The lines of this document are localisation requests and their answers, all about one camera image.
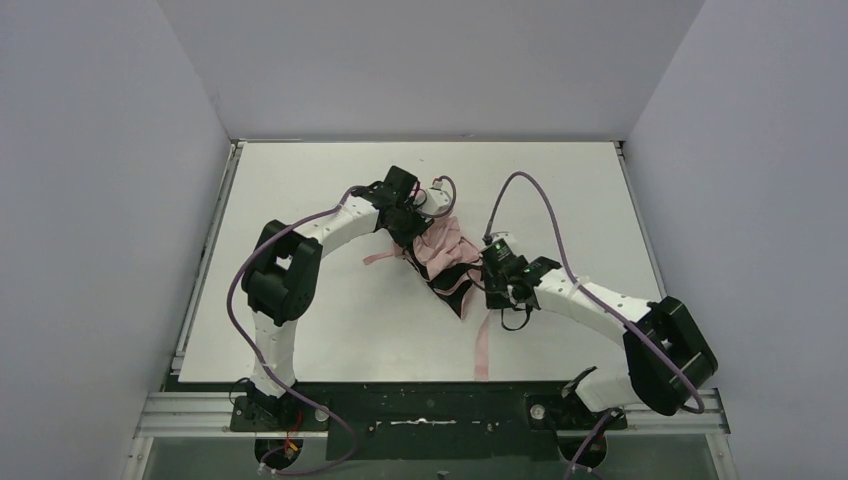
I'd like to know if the pink and black umbrella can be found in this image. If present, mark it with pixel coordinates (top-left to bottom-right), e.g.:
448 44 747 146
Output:
362 215 493 383

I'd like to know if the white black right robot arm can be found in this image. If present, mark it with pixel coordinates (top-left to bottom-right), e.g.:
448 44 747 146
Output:
481 238 718 416

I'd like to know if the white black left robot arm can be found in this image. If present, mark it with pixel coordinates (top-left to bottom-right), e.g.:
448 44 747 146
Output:
230 166 456 398

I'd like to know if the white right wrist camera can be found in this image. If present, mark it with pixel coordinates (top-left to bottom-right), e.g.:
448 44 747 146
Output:
489 231 519 250

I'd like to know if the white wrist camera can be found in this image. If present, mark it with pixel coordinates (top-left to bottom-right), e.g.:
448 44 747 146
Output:
489 231 519 250
417 188 454 219

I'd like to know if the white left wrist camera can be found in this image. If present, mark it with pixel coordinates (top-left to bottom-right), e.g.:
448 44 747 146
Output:
417 188 454 219

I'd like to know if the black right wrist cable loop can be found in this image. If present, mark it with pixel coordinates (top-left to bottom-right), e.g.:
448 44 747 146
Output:
500 305 533 333

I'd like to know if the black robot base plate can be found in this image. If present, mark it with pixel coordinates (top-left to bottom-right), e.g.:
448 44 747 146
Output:
229 381 627 472

